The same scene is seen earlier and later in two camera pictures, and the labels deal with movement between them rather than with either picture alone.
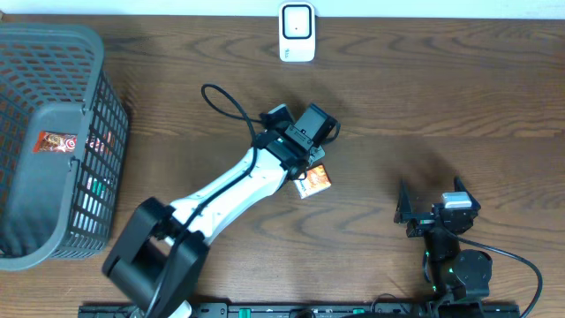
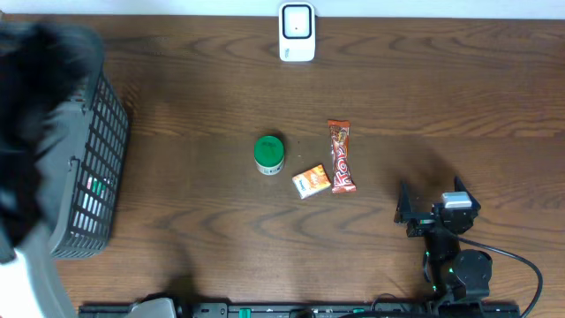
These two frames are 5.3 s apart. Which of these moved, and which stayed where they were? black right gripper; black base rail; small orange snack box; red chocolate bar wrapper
Moved: red chocolate bar wrapper
Stayed: small orange snack box; black right gripper; black base rail
